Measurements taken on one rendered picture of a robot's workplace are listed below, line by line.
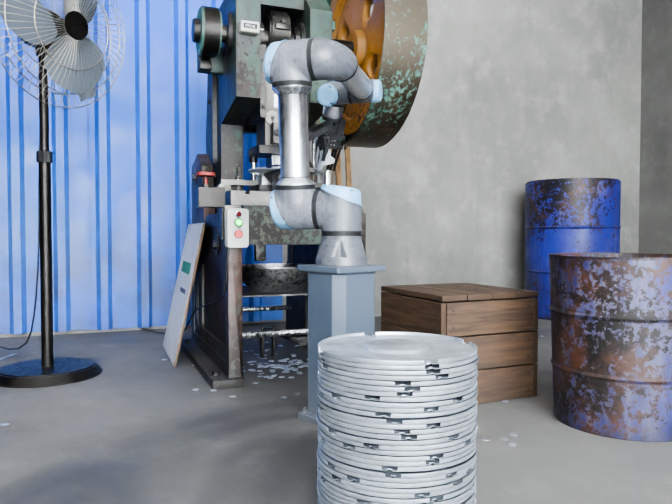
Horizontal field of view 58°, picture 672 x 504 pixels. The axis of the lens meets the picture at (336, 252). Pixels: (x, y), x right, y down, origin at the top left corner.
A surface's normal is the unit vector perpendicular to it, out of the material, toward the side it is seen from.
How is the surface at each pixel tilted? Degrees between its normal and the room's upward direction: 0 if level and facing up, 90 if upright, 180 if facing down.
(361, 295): 90
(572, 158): 90
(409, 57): 109
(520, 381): 90
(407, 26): 94
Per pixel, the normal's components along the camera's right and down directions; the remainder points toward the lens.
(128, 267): 0.37, 0.03
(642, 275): -0.25, 0.07
